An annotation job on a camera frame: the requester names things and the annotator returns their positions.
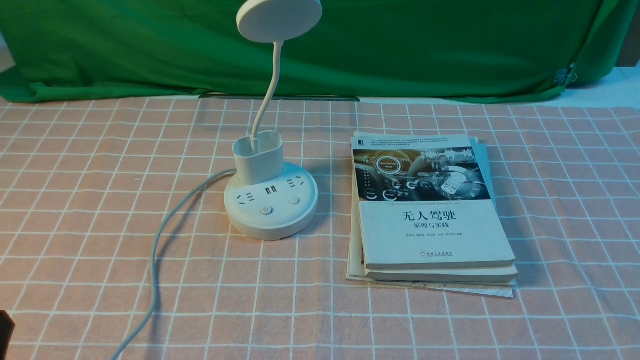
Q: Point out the white desk lamp with sockets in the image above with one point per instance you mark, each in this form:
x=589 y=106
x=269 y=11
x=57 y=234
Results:
x=268 y=198

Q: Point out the dark robot arm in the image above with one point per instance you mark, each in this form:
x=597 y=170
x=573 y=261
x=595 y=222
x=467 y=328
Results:
x=7 y=327

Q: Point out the bottom book in stack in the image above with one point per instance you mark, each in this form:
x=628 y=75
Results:
x=465 y=289

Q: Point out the white self-driving textbook top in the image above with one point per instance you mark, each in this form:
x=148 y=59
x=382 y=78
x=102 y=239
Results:
x=430 y=220

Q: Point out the green backdrop cloth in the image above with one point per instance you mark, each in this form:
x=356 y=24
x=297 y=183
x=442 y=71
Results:
x=475 y=51

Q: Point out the pink checkered tablecloth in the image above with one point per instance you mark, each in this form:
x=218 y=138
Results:
x=84 y=186

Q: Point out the metal binder clip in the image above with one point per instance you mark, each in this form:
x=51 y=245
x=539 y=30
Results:
x=565 y=76

